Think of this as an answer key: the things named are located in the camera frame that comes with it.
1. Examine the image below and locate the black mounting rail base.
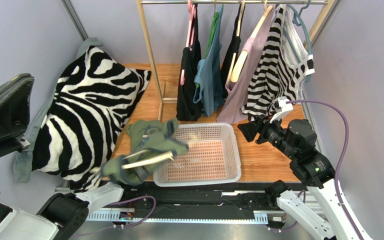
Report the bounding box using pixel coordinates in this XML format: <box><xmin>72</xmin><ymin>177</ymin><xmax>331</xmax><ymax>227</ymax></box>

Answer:
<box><xmin>54</xmin><ymin>181</ymin><xmax>326</xmax><ymax>231</ymax></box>

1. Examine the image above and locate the pink hanger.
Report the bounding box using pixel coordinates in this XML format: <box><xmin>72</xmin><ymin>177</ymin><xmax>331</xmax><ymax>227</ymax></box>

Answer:
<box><xmin>179</xmin><ymin>0</ymin><xmax>197</xmax><ymax>86</ymax></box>

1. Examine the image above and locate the black white striped tank top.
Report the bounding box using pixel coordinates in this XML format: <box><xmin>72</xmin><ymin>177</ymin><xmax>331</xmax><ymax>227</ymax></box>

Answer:
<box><xmin>241</xmin><ymin>4</ymin><xmax>315</xmax><ymax>121</ymax></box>

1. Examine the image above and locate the green tank top navy trim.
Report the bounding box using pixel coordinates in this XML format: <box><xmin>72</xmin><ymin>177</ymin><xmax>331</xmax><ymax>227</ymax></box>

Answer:
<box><xmin>97</xmin><ymin>118</ymin><xmax>189</xmax><ymax>186</ymax></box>

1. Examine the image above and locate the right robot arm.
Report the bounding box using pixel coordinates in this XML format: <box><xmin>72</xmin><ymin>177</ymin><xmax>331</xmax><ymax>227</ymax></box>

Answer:
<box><xmin>238</xmin><ymin>118</ymin><xmax>371</xmax><ymax>240</ymax></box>

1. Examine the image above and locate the cream plastic hanger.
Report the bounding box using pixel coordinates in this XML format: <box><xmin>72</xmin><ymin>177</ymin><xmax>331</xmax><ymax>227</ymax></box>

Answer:
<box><xmin>90</xmin><ymin>149</ymin><xmax>176</xmax><ymax>174</ymax></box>

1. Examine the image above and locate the wooden clothes rack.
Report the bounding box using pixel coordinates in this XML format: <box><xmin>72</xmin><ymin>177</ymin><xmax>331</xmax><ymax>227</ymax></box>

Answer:
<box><xmin>136</xmin><ymin>0</ymin><xmax>340</xmax><ymax>120</ymax></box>

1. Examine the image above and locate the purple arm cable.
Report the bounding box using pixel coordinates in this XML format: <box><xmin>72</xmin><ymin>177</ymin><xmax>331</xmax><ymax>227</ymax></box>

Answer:
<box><xmin>68</xmin><ymin>195</ymin><xmax>157</xmax><ymax>238</ymax></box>
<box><xmin>286</xmin><ymin>99</ymin><xmax>366</xmax><ymax>240</ymax></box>

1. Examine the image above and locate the green hanger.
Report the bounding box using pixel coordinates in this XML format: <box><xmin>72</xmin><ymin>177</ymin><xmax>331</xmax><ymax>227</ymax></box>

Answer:
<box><xmin>203</xmin><ymin>12</ymin><xmax>219</xmax><ymax>59</ymax></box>

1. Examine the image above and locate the white perforated plastic basket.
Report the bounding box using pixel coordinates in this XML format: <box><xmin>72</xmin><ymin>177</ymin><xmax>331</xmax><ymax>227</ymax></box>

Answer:
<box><xmin>153</xmin><ymin>123</ymin><xmax>242</xmax><ymax>187</ymax></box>

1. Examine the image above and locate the black equipment on left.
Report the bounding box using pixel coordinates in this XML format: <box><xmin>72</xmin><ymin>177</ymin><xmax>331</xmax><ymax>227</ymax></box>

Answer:
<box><xmin>0</xmin><ymin>73</ymin><xmax>35</xmax><ymax>158</ymax></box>

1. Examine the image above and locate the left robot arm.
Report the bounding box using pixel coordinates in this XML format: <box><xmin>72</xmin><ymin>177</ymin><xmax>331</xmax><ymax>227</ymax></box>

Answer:
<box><xmin>0</xmin><ymin>182</ymin><xmax>124</xmax><ymax>240</ymax></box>

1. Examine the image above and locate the lilac ribbed tank top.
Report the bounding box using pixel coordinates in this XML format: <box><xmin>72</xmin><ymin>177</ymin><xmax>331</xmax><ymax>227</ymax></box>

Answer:
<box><xmin>216</xmin><ymin>5</ymin><xmax>276</xmax><ymax>125</ymax></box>

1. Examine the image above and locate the wooden hanger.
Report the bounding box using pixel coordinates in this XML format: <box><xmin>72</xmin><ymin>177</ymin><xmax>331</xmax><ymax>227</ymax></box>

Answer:
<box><xmin>227</xmin><ymin>5</ymin><xmax>275</xmax><ymax>83</ymax></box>

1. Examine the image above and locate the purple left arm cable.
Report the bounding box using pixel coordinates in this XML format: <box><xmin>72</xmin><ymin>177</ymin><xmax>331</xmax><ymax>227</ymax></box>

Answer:
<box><xmin>68</xmin><ymin>195</ymin><xmax>157</xmax><ymax>238</ymax></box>

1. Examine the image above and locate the teal wire hanger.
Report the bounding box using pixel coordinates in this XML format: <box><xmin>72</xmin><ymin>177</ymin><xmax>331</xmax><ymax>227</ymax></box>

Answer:
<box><xmin>281</xmin><ymin>0</ymin><xmax>315</xmax><ymax>83</ymax></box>

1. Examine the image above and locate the blue ribbed tank top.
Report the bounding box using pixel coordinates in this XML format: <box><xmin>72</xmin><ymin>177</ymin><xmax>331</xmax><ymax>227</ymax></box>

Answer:
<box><xmin>193</xmin><ymin>4</ymin><xmax>224</xmax><ymax>117</ymax></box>

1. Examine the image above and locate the zebra print blanket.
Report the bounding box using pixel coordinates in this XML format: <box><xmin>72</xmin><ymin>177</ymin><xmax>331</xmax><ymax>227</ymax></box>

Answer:
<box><xmin>31</xmin><ymin>46</ymin><xmax>152</xmax><ymax>192</ymax></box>

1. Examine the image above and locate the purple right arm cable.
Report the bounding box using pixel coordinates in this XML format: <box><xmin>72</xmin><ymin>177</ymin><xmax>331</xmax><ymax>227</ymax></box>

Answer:
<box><xmin>286</xmin><ymin>99</ymin><xmax>366</xmax><ymax>240</ymax></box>

